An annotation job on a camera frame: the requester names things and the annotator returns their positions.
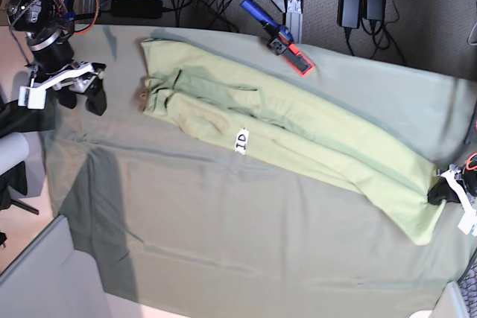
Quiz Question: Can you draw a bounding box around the dark green garment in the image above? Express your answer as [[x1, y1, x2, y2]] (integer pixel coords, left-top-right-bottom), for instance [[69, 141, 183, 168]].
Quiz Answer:
[[0, 101, 56, 138]]

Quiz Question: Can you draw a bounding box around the light yellow-green T-shirt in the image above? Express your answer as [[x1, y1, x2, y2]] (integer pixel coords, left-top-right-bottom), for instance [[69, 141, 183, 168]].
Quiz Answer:
[[142, 39, 443, 246]]

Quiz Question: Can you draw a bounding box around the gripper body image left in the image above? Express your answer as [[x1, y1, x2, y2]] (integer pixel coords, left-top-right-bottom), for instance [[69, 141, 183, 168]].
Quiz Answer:
[[37, 63, 106, 92]]

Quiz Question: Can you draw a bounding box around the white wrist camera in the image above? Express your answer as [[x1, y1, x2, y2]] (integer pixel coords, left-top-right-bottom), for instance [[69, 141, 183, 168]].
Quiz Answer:
[[18, 86, 46, 109], [458, 214, 477, 237]]

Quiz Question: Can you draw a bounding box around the black power brick left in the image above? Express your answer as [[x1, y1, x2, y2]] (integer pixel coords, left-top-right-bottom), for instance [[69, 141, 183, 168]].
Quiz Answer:
[[110, 0, 163, 19]]

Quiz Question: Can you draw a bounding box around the aluminium frame post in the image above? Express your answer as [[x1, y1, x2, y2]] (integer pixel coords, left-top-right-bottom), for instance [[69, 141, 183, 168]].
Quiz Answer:
[[285, 0, 304, 43]]

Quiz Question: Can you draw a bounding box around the grey-green table cloth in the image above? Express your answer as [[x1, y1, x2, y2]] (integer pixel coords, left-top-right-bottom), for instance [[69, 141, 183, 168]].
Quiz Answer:
[[43, 25, 476, 317]]

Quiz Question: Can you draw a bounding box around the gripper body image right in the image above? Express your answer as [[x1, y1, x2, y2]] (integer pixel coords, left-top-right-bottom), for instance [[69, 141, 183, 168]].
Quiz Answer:
[[440, 165, 476, 221]]

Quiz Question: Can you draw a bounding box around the white grey bin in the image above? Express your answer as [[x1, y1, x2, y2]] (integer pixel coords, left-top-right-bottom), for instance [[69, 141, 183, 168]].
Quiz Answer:
[[1, 215, 112, 317]]

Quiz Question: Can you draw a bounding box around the white paper roll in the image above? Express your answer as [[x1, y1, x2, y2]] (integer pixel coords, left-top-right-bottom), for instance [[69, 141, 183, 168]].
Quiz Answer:
[[0, 133, 30, 175]]

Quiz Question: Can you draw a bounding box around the white ID label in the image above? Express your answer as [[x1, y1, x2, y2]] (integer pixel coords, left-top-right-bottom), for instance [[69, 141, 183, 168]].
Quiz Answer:
[[233, 128, 250, 155]]

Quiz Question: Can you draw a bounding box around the blue orange clamp centre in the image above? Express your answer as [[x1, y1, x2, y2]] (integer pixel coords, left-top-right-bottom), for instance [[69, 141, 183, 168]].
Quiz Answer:
[[241, 0, 315, 77]]

